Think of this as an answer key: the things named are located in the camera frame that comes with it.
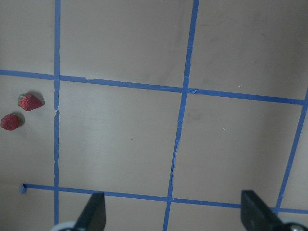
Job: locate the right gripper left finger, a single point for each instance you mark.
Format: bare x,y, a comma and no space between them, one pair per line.
93,216

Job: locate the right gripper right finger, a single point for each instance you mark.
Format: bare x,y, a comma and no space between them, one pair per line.
256,215

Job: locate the plain red strawberry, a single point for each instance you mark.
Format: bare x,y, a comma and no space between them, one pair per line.
10,122

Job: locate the strawberry with green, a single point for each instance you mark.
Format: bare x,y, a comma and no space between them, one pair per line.
28,102

